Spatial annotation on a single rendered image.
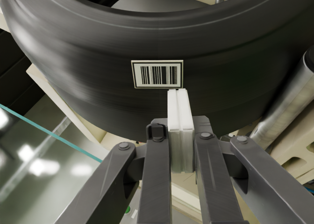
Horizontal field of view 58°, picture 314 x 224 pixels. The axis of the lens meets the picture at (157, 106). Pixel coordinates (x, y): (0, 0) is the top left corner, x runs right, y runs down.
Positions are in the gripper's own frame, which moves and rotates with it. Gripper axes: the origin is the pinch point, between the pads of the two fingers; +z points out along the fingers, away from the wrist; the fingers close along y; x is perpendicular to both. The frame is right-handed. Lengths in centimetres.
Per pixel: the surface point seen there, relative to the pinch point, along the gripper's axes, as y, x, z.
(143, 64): -3.5, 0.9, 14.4
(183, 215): 1, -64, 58
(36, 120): -525, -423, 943
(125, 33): -5.7, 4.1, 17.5
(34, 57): -19.9, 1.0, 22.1
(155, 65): -2.2, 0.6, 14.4
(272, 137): 18.0, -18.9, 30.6
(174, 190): -5, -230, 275
